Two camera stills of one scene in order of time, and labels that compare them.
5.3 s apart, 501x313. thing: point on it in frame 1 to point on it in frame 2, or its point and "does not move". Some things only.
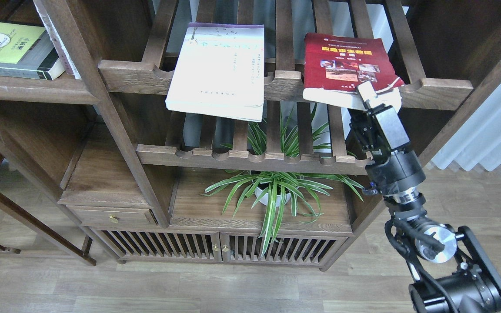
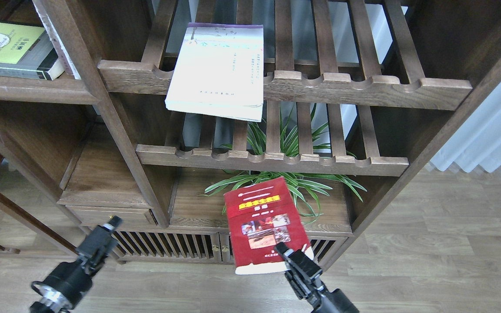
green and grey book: x=9 y=49 does not move
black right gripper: x=397 y=177 to x=335 y=301
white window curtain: x=496 y=131 does not move
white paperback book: x=220 y=71 does not move
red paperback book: x=334 y=65 to x=260 y=216
